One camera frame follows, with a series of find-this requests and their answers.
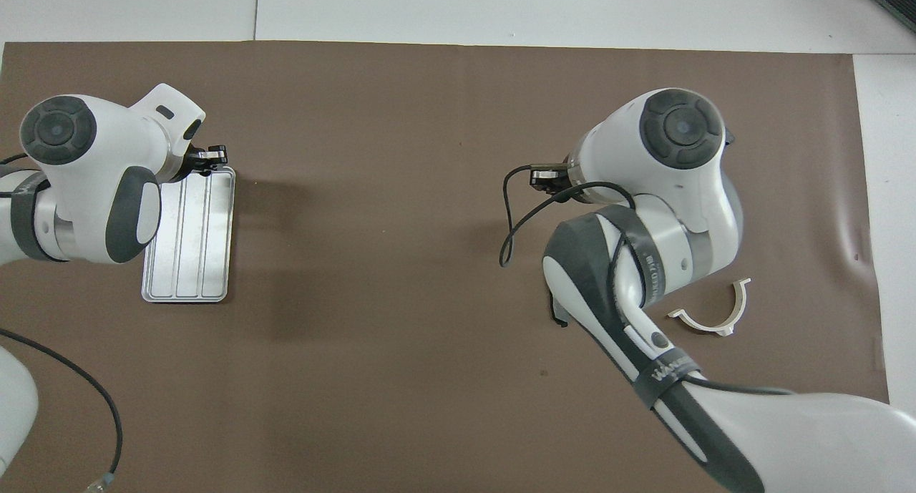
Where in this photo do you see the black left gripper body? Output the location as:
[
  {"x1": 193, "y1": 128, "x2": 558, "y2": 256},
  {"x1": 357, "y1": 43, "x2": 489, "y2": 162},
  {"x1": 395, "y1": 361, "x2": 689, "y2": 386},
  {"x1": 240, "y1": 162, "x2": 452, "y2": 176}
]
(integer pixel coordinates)
[{"x1": 182, "y1": 147, "x2": 213, "y2": 177}]

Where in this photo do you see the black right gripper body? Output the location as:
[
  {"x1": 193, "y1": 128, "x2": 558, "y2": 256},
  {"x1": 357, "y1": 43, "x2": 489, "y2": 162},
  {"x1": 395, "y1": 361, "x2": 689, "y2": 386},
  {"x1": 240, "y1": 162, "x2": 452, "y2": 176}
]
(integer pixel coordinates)
[{"x1": 528, "y1": 162, "x2": 573, "y2": 193}]

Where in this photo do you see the silver metal tray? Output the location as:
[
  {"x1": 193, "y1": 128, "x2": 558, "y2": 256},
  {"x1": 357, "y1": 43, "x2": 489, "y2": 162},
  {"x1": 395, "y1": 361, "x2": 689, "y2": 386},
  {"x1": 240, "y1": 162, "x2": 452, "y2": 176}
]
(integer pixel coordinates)
[{"x1": 141, "y1": 166, "x2": 236, "y2": 304}]

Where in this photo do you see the brown table mat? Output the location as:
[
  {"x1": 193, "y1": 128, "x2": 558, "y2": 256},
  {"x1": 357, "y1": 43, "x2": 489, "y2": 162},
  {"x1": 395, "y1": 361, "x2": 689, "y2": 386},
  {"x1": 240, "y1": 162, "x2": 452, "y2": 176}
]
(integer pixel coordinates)
[{"x1": 0, "y1": 41, "x2": 892, "y2": 493}]

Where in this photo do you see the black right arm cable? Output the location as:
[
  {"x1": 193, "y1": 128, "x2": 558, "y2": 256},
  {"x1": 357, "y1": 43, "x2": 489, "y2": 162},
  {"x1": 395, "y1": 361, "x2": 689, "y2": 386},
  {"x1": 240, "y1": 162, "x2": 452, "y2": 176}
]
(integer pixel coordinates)
[{"x1": 499, "y1": 164, "x2": 795, "y2": 397}]

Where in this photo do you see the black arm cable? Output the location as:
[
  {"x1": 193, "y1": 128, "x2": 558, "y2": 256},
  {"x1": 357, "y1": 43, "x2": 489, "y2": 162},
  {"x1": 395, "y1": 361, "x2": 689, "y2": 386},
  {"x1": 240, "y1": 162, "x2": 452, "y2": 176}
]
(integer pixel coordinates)
[
  {"x1": 0, "y1": 327, "x2": 124, "y2": 490},
  {"x1": 499, "y1": 164, "x2": 795, "y2": 397}
]

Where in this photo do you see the white semicircular bracket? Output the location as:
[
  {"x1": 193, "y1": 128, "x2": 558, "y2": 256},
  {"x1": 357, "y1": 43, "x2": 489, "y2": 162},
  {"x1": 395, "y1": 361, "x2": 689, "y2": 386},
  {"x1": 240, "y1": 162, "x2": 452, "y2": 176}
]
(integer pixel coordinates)
[{"x1": 666, "y1": 278, "x2": 752, "y2": 337}]

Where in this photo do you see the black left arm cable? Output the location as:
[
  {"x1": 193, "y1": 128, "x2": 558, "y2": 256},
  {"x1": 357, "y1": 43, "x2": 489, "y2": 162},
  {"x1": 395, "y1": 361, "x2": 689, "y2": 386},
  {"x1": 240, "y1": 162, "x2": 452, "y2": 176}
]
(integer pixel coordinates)
[{"x1": 0, "y1": 327, "x2": 124, "y2": 490}]

